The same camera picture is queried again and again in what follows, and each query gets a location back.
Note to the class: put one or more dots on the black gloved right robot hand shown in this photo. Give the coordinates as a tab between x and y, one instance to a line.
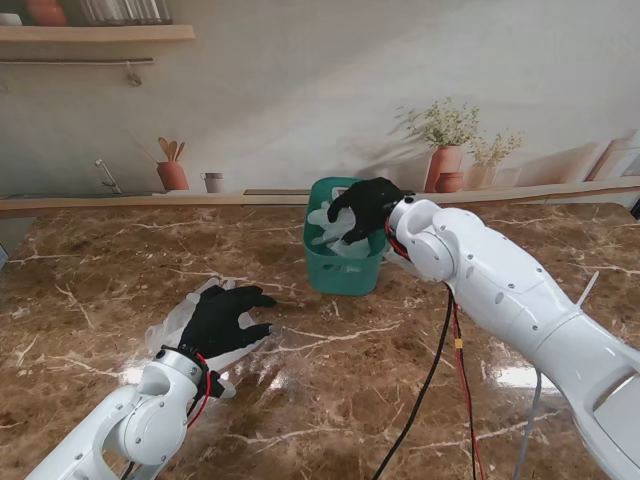
372	205

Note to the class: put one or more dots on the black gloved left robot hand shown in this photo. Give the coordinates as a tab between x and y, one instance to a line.
220	320

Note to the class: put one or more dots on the green plastic basket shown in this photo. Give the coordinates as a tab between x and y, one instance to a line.
345	280

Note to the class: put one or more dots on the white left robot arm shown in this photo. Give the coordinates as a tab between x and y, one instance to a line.
140	420

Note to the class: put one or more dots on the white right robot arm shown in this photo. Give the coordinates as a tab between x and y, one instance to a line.
500	285

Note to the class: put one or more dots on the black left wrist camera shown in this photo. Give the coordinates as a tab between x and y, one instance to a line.
216	386

